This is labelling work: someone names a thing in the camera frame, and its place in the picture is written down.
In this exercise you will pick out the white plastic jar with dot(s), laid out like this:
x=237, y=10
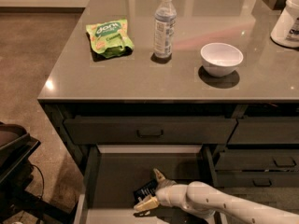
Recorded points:
x=286, y=30

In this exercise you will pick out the green snack bag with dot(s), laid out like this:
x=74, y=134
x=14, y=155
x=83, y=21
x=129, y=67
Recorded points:
x=110, y=39

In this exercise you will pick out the clear plastic water bottle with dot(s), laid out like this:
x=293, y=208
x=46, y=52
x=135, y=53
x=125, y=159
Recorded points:
x=165, y=19

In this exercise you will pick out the white bowl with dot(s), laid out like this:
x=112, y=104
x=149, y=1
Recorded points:
x=220, y=59

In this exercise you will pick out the middle right drawer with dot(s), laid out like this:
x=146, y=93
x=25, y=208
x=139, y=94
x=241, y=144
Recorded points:
x=258, y=160

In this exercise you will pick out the dark counter cabinet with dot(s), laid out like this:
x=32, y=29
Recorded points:
x=83, y=83

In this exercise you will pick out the dark blue rxbar wrapper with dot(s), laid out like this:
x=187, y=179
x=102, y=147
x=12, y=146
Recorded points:
x=146, y=190

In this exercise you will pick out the bottom right drawer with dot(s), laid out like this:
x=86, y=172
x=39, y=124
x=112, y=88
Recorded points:
x=257, y=179

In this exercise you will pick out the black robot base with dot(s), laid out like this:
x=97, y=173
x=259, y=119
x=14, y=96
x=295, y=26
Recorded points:
x=16, y=146

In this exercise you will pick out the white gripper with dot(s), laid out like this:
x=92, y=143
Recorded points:
x=167, y=191

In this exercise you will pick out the top left drawer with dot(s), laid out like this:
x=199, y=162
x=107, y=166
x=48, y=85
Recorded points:
x=149, y=130

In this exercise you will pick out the top right drawer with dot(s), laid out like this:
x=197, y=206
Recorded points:
x=266, y=130

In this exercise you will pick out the open middle drawer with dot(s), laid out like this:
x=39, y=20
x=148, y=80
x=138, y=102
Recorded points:
x=114, y=173

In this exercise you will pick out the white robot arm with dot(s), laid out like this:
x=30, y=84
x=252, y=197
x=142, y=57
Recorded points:
x=201, y=200

